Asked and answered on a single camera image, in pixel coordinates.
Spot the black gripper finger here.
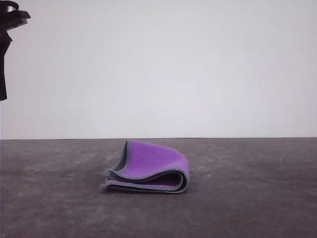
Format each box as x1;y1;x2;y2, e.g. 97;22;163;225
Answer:
0;31;12;101

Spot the grey table cloth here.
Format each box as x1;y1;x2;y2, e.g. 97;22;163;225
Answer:
0;137;317;238

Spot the purple towel with grey hem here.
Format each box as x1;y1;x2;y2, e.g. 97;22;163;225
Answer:
99;139;191;194

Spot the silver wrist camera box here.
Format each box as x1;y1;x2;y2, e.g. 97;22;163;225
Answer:
0;0;20;12

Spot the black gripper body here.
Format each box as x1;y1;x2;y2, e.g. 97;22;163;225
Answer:
0;9;32;32

